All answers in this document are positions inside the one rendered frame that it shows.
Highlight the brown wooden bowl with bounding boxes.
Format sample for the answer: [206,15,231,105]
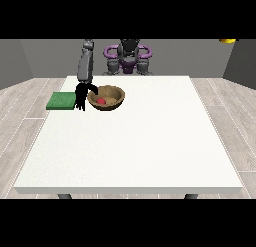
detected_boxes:
[86,85,127,112]

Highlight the green square pad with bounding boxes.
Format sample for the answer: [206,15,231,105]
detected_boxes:
[45,91,78,111]

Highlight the yellow cup with melon print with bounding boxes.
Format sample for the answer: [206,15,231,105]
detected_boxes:
[218,38,240,45]

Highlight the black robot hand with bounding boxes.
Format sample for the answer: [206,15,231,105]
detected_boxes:
[74,81,100,112]

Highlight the grey robot trunk purple rings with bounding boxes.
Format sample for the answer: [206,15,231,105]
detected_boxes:
[102,38,155,76]

